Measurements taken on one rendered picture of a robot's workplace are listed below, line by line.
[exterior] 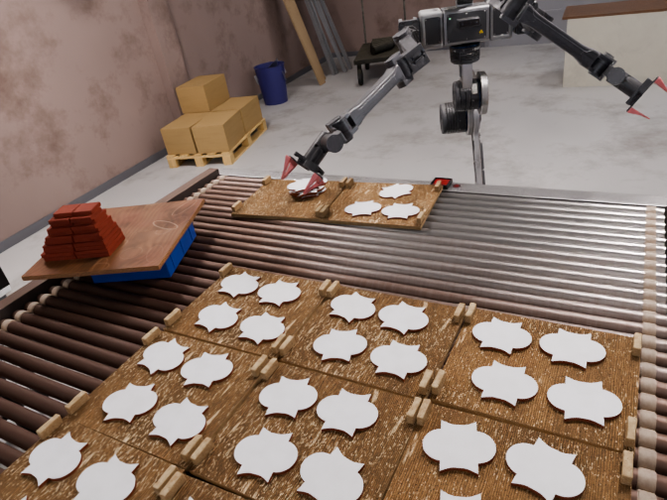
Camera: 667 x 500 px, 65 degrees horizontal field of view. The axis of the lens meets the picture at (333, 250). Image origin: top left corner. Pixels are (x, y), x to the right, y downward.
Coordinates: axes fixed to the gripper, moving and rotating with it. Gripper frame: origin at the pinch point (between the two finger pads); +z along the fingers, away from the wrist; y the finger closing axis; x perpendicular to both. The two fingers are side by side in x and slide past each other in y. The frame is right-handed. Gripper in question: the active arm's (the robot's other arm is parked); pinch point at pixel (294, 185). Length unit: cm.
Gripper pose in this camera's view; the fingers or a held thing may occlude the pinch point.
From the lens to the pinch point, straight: 171.4
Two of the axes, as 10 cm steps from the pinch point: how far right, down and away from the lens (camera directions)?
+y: 7.6, 5.5, -3.4
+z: -5.8, 8.1, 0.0
